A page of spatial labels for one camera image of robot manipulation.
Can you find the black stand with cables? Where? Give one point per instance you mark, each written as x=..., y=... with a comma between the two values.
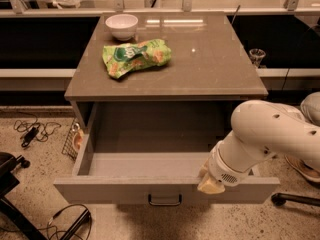
x=79, y=228

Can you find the grey top drawer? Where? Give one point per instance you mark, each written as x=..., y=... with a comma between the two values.
x=151, y=153

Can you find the black office chair base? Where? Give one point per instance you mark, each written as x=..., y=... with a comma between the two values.
x=8, y=182

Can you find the wire basket on floor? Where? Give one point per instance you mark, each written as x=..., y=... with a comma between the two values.
x=73, y=140

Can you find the black power adapter with cable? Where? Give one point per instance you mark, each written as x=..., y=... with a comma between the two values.
x=32, y=129

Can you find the grey drawer cabinet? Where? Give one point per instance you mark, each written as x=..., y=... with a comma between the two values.
x=208, y=63

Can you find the clear glass cup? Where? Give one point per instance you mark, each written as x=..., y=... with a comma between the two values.
x=256, y=56

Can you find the green chip bag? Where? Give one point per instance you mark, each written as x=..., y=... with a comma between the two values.
x=128, y=57

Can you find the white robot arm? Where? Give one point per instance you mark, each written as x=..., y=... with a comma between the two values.
x=260, y=130

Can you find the white ceramic bowl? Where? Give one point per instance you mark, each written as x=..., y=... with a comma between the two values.
x=122, y=26

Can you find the tan sneaker shoe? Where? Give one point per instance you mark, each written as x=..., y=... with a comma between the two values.
x=305, y=171

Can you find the black chair leg with caster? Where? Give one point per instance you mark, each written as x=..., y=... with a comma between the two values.
x=290, y=200

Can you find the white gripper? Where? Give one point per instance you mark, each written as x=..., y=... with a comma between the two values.
x=220, y=171

